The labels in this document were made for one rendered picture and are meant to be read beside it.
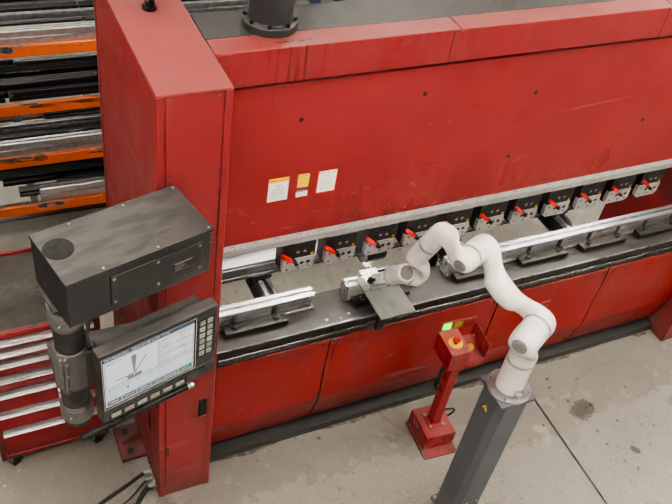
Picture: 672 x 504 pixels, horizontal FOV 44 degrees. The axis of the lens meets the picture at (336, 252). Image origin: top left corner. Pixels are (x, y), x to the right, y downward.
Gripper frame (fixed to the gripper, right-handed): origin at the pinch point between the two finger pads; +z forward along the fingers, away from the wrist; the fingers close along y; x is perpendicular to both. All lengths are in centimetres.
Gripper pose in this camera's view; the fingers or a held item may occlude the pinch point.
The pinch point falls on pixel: (376, 279)
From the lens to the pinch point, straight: 388.4
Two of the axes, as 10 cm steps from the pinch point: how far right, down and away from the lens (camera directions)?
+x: 2.2, 9.7, -0.4
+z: -3.7, 1.2, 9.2
